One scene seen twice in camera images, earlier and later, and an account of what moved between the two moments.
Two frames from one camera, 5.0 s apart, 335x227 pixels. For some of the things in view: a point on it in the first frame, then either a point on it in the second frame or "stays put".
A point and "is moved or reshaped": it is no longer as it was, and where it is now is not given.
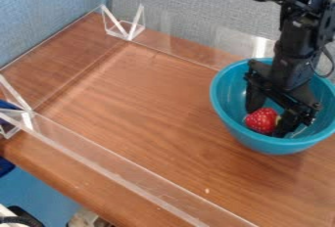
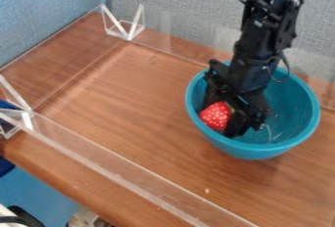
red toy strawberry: (263, 120) to (216, 114)
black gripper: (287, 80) to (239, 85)
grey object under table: (88, 219) stays put
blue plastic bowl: (230, 109) is moved or reshaped
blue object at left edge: (10, 127) stays put
